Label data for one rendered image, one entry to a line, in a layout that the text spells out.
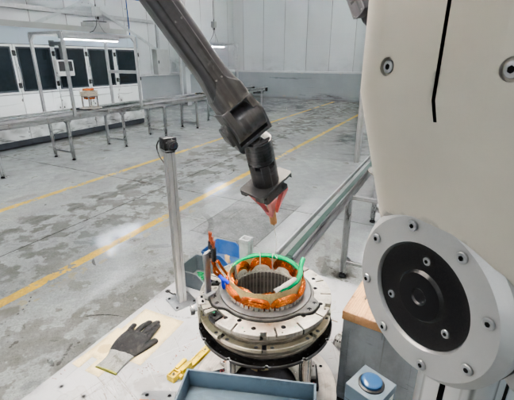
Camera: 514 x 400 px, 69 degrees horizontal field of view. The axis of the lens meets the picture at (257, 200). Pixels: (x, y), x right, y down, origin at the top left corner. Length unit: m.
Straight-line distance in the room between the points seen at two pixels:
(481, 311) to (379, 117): 0.16
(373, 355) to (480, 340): 0.67
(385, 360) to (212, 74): 0.74
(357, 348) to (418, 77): 0.80
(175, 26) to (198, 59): 0.06
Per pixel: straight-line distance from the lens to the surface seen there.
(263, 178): 0.75
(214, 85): 0.66
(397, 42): 0.30
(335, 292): 1.51
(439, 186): 0.30
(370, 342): 0.97
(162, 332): 1.34
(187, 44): 0.66
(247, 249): 0.98
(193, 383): 0.82
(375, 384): 0.82
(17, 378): 2.60
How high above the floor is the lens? 1.62
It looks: 21 degrees down
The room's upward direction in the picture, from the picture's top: straight up
